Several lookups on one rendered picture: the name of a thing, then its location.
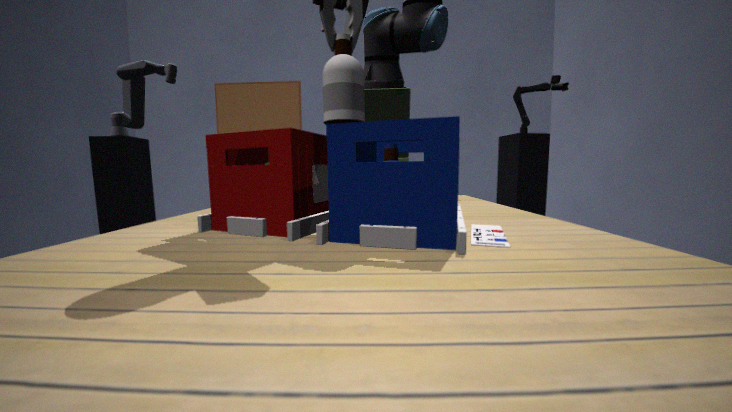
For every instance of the red crate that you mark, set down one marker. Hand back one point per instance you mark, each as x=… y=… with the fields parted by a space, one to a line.
x=294 y=184

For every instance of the white bottle with grey label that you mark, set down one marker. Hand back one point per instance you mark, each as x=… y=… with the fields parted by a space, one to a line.
x=343 y=85

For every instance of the white paper pick list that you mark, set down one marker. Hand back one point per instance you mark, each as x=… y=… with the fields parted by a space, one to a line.
x=488 y=235

